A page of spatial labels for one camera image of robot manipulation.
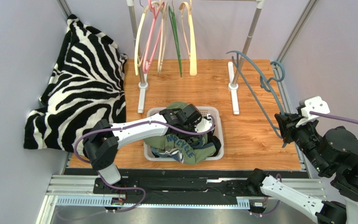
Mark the green plastic hanger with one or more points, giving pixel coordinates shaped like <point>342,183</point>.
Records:
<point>172,17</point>

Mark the teal plastic hanger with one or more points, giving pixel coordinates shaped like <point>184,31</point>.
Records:
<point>264,84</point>

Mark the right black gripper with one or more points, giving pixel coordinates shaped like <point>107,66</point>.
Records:
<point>287,124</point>

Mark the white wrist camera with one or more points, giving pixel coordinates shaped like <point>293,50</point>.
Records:
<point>206,125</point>
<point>313,104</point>

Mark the pink plastic hanger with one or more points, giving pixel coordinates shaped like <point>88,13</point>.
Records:
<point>154,8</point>

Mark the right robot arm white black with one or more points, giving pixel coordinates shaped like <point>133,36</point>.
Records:
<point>334,155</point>

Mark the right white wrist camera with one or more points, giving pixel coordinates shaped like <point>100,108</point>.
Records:
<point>313,104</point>

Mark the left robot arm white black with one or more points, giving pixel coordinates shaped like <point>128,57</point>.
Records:
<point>102,143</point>

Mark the zebra striped blanket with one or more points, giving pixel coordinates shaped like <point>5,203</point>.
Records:
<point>86,86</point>

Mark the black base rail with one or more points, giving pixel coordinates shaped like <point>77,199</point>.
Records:
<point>139,188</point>

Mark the cream plastic hanger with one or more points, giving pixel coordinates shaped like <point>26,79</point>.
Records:
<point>140,59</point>

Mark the wooden hanger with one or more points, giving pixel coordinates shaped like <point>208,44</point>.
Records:
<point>186,9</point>
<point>161,55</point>

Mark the black top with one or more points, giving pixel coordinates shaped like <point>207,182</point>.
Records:
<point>216,142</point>

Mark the olive green tank top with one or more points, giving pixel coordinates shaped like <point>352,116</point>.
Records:
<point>195,148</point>

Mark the blue tank top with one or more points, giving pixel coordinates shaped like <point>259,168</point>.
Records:
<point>172,153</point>

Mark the white plastic laundry basket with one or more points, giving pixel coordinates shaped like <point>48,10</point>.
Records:
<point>204,110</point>

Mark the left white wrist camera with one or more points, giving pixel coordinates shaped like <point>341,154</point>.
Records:
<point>206,125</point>

